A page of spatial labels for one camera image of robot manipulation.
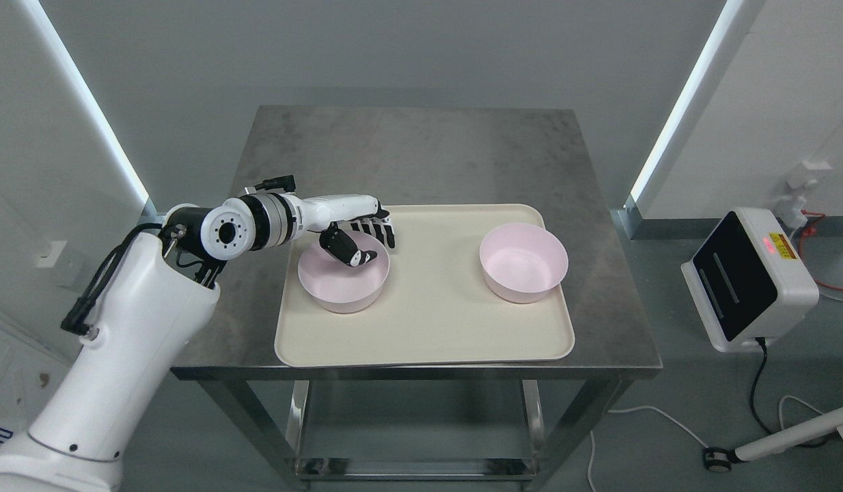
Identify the right LED light strip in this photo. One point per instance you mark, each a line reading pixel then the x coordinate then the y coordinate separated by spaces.
pixel 717 52

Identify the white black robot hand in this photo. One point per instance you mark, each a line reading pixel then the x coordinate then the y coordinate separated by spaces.
pixel 364 213

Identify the beige plastic tray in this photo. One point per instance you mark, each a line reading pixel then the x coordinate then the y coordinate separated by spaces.
pixel 435 307

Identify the white wall switch box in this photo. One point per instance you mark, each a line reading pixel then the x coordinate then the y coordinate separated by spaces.
pixel 63 264

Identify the white stand leg with caster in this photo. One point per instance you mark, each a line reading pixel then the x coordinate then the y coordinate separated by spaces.
pixel 721 460

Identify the white black box device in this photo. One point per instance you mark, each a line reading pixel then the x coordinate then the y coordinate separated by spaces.
pixel 748 283

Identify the left LED light strip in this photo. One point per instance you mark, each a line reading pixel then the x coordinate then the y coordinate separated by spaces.
pixel 84 100

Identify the led light strip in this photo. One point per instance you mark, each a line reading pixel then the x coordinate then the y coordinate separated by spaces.
pixel 717 52
pixel 84 100

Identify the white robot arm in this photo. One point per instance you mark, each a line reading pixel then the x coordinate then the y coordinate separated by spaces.
pixel 151 294

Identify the white wall socket plug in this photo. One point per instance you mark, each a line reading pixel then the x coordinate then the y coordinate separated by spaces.
pixel 803 179

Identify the white signboard with blue text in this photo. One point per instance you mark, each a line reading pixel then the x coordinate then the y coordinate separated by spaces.
pixel 28 378

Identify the stainless steel table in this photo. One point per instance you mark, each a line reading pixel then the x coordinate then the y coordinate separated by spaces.
pixel 442 156

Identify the pink bowl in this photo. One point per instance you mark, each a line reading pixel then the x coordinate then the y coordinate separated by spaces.
pixel 341 288
pixel 522 262

